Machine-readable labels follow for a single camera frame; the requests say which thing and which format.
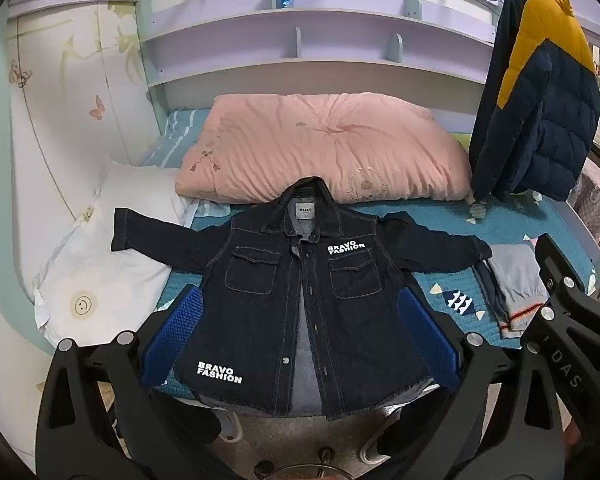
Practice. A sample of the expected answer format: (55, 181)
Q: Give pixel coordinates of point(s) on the metal chair base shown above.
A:
(325, 455)

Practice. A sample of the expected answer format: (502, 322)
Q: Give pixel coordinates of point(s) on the pink pillow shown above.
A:
(330, 145)

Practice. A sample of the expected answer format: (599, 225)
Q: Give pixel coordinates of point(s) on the navy and yellow puffer jacket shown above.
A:
(555, 125)

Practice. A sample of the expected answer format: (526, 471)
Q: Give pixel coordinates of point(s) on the navy blue garment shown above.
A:
(491, 287)

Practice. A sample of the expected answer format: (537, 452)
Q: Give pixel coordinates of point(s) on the lavender headboard shelf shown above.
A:
(280, 45)

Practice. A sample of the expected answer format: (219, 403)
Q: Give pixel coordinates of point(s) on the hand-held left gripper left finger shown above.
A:
(172, 330)

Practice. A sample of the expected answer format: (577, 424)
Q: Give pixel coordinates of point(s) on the white smiley pillow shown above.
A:
(105, 280)

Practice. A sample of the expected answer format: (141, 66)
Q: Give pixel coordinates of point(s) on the teal quilted bed cover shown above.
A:
(440, 220)

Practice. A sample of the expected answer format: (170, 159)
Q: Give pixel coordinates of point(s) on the lime green cloth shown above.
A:
(460, 141)

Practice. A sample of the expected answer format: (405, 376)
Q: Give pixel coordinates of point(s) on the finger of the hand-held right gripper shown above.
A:
(555, 265)

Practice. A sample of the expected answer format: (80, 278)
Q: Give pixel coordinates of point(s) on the blue striped sheet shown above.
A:
(180, 135)

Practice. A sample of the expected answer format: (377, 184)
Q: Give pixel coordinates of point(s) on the pink checkered cloth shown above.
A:
(597, 200)

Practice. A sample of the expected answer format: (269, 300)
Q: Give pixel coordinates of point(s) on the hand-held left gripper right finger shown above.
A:
(430, 340)

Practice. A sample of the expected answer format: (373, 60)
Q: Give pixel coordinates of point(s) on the dark denim jacket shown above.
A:
(270, 340)

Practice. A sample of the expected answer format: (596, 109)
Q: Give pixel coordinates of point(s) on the white butterfly wardrobe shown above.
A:
(55, 110)

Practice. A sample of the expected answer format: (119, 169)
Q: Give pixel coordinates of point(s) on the grey pants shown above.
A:
(517, 275)

